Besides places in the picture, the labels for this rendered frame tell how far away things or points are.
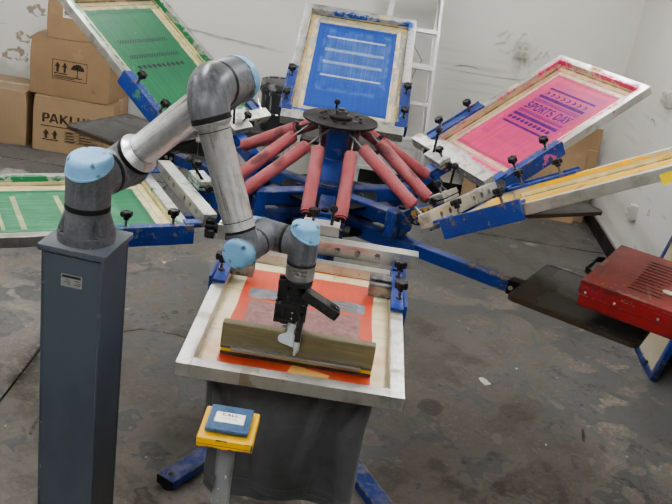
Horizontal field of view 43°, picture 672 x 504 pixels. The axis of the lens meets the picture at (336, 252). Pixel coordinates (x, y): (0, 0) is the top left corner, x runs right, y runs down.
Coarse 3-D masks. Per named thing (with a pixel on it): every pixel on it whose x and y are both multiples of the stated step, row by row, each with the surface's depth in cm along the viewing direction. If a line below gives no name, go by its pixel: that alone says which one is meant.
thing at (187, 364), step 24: (336, 264) 286; (216, 288) 256; (192, 336) 228; (192, 360) 218; (240, 384) 217; (264, 384) 217; (288, 384) 216; (312, 384) 216; (336, 384) 217; (360, 384) 219; (384, 408) 217
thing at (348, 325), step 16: (320, 288) 275; (336, 288) 277; (352, 288) 279; (368, 304) 270; (320, 320) 255; (336, 320) 257; (352, 320) 258; (368, 320) 260; (352, 336) 249; (368, 336) 251; (368, 384) 226
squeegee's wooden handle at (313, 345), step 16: (224, 320) 226; (240, 320) 227; (224, 336) 226; (240, 336) 226; (256, 336) 226; (272, 336) 226; (304, 336) 225; (320, 336) 225; (336, 336) 227; (288, 352) 227; (304, 352) 227; (320, 352) 226; (336, 352) 226; (352, 352) 226; (368, 352) 226; (368, 368) 227
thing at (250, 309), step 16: (256, 272) 279; (272, 272) 281; (272, 288) 270; (240, 304) 257; (256, 304) 258; (272, 304) 260; (256, 320) 249; (272, 320) 251; (272, 368) 226; (288, 368) 228
